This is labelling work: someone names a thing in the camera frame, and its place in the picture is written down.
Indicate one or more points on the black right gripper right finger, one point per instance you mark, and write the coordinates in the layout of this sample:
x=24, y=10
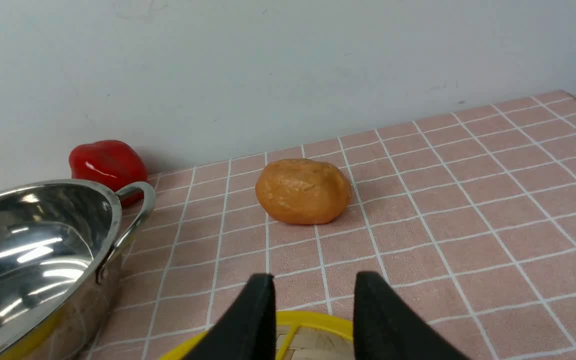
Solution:
x=386, y=328

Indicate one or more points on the red bell pepper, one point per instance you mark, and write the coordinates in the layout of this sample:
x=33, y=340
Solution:
x=112, y=163

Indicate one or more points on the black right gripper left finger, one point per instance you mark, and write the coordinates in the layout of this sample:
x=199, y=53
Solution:
x=247, y=330

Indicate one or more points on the yellow bamboo steamer lid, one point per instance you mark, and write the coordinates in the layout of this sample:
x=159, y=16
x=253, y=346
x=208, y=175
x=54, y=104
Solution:
x=306, y=335

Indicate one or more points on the stainless steel pot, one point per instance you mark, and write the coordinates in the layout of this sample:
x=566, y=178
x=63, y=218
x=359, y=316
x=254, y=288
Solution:
x=61, y=248

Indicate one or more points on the orange-brown potato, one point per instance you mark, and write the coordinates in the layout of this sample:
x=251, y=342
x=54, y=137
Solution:
x=303, y=191

